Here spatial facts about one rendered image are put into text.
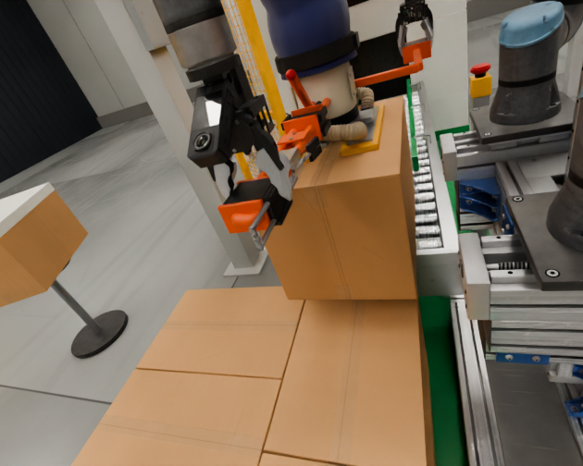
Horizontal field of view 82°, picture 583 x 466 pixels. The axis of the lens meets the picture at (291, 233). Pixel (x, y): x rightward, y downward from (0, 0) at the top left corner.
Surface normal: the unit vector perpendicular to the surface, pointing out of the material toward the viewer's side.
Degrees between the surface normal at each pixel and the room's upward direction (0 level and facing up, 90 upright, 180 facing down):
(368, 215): 90
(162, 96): 90
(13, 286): 90
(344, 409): 0
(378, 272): 90
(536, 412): 0
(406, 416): 0
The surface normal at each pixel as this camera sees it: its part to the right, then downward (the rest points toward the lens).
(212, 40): 0.46, 0.37
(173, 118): -0.25, 0.60
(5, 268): 0.14, 0.52
